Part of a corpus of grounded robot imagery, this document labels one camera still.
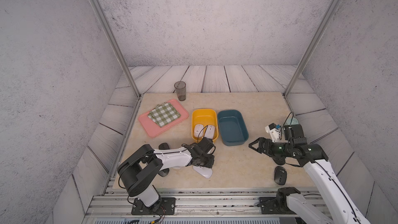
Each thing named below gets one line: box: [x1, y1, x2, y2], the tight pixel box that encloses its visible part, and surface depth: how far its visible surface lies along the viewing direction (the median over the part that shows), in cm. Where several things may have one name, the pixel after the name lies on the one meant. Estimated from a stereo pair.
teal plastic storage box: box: [217, 109, 249, 147], surface depth 104 cm
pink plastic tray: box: [138, 98, 190, 138], surface depth 107 cm
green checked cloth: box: [147, 102, 181, 128], surface depth 110 cm
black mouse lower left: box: [157, 168, 170, 177], surface depth 84 cm
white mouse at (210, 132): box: [204, 124, 216, 140], surface depth 99 cm
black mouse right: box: [274, 165, 288, 186], surface depth 82 cm
